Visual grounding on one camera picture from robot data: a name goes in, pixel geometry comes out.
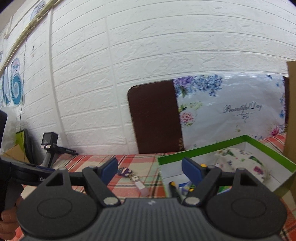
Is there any floral fabric pouch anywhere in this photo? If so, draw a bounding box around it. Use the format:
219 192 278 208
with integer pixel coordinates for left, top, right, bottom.
215 148 270 183

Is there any brown cardboard box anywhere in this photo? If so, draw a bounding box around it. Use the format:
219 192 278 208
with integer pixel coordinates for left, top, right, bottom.
283 61 296 163

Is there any dark brown headboard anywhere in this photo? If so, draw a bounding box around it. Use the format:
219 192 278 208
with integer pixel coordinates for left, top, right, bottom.
127 80 184 154

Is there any white blue device box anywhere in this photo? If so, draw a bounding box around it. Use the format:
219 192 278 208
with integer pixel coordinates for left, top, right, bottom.
179 181 196 197

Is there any green storage box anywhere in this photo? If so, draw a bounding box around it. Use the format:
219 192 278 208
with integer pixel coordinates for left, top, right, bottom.
158 134 295 197

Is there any black camera on handle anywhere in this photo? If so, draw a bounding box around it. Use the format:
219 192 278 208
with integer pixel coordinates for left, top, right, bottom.
40 132 78 168

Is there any blue round wall decoration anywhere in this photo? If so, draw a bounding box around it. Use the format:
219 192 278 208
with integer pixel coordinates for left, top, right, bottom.
11 58 23 106

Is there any floral white pillow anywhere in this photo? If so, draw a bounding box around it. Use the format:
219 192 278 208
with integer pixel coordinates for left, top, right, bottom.
173 73 286 150

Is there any green yellow battery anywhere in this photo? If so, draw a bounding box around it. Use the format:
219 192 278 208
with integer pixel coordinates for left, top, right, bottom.
169 181 182 203

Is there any pink keychain drive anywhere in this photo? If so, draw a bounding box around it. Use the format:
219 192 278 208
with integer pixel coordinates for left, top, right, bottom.
117 167 149 197

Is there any person's left hand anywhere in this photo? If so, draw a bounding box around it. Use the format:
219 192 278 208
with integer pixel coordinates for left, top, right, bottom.
0 196 23 240

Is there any plaid red bed sheet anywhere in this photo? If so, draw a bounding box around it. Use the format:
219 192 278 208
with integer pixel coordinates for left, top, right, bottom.
14 131 296 241

